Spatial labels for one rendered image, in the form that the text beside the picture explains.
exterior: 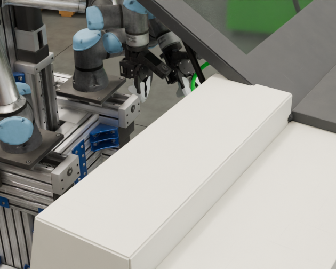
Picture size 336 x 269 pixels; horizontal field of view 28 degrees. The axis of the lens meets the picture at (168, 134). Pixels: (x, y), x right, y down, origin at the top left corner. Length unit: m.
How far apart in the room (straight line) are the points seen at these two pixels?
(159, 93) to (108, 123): 2.15
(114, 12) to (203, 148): 0.78
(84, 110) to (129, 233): 1.64
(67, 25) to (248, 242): 4.96
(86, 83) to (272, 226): 1.54
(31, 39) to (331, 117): 1.24
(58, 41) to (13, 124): 3.68
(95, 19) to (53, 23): 4.13
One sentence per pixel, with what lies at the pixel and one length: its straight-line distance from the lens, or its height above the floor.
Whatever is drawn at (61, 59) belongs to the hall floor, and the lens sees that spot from 5.52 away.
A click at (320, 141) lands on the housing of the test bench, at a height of 1.47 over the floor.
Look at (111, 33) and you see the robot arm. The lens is 2.38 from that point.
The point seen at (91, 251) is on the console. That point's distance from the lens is 1.23.
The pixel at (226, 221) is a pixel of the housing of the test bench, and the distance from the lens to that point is 1.37.
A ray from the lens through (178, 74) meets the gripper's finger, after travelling 2.27.
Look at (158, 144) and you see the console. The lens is 1.46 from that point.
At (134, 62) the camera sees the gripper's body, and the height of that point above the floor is 1.39.
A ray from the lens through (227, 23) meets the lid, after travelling 1.87.
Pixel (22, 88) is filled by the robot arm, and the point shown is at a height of 1.27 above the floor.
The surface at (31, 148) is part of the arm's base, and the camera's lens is 2.42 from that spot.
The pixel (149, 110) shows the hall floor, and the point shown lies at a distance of 4.70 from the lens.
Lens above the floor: 2.34
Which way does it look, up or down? 32 degrees down
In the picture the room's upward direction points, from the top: 1 degrees counter-clockwise
